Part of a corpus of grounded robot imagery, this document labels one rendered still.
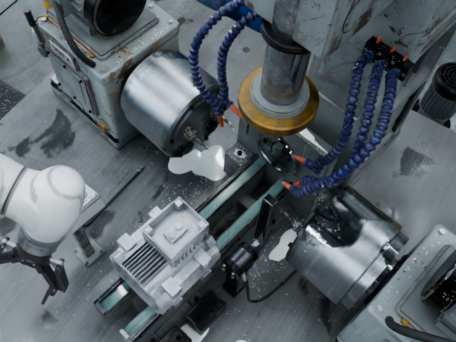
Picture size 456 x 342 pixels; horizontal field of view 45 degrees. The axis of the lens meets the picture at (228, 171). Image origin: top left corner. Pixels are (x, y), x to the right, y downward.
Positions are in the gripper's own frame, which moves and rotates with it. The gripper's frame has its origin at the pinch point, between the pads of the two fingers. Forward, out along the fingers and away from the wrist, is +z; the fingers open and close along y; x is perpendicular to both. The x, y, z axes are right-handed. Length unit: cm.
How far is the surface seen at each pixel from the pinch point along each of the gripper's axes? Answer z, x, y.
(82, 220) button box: -10.3, 17.1, 7.1
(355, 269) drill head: -42, 9, 65
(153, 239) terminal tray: -24.9, 8.2, 22.5
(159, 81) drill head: -36, 49, 10
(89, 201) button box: -14.6, 19.8, 6.6
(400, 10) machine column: -88, 32, 43
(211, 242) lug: -25.5, 13.8, 36.1
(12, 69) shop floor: 81, 163, -53
